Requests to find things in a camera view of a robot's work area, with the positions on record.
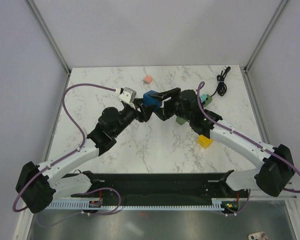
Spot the green power strip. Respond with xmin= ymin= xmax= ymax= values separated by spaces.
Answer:
xmin=175 ymin=94 xmax=213 ymax=126

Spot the black power strip cable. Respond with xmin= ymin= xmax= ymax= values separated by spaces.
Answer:
xmin=209 ymin=65 xmax=232 ymax=97

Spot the white slotted cable duct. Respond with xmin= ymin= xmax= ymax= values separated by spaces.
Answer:
xmin=46 ymin=198 xmax=238 ymax=211

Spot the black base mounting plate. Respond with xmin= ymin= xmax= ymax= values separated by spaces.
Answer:
xmin=59 ymin=170 xmax=251 ymax=209

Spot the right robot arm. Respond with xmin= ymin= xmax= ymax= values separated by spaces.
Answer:
xmin=143 ymin=88 xmax=295 ymax=197

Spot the smartphone with camera lenses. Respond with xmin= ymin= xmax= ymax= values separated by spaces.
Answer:
xmin=247 ymin=231 xmax=269 ymax=240

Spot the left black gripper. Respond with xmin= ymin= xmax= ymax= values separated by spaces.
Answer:
xmin=112 ymin=98 xmax=157 ymax=137

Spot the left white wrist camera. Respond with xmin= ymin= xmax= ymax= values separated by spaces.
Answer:
xmin=115 ymin=87 xmax=137 ymax=109

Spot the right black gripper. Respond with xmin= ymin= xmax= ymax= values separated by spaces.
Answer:
xmin=149 ymin=87 xmax=193 ymax=123

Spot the right aluminium frame post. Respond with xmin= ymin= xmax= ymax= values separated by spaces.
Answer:
xmin=242 ymin=0 xmax=290 ymax=75

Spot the pink plug cube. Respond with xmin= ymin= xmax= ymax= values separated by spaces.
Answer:
xmin=143 ymin=75 xmax=153 ymax=85

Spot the teal plug cube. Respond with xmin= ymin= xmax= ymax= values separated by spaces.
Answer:
xmin=199 ymin=93 xmax=208 ymax=104

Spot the purple cable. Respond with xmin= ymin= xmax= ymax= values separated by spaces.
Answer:
xmin=12 ymin=83 xmax=121 ymax=213
xmin=196 ymin=81 xmax=300 ymax=193

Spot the blue plug cube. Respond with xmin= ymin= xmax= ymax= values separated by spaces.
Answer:
xmin=142 ymin=90 xmax=162 ymax=109

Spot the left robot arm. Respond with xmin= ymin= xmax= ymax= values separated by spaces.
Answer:
xmin=12 ymin=98 xmax=162 ymax=214

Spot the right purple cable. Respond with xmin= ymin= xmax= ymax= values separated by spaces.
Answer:
xmin=196 ymin=81 xmax=300 ymax=193

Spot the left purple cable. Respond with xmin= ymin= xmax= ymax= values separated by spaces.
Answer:
xmin=12 ymin=83 xmax=121 ymax=213

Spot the left aluminium frame post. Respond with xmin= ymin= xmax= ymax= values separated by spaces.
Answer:
xmin=23 ymin=0 xmax=72 ymax=77

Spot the aluminium frame post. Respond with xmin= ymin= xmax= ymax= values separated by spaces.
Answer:
xmin=242 ymin=0 xmax=290 ymax=75
xmin=23 ymin=0 xmax=72 ymax=77

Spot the yellow plug cube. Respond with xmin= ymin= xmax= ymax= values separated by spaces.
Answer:
xmin=197 ymin=135 xmax=214 ymax=149

